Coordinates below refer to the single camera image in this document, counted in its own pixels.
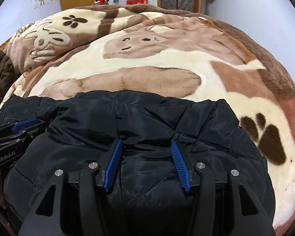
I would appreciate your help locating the black puffer jacket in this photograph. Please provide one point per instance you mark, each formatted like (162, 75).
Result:
(51, 189)

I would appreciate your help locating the santa hat plush toy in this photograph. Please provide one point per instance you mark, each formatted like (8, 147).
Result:
(100, 2)

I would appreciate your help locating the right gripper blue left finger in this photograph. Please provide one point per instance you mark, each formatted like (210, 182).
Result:
(109, 163)

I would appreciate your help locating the brown puffer jacket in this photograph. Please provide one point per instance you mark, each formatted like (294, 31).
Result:
(1, 78)

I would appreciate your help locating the brown cartoon fleece blanket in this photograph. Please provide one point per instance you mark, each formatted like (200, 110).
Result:
(172, 53)

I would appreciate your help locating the red gift box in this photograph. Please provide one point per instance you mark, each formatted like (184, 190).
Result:
(133, 2)

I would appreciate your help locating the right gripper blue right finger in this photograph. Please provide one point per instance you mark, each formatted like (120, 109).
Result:
(185, 166)

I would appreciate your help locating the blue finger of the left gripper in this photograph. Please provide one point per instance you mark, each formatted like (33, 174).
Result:
(20, 126)

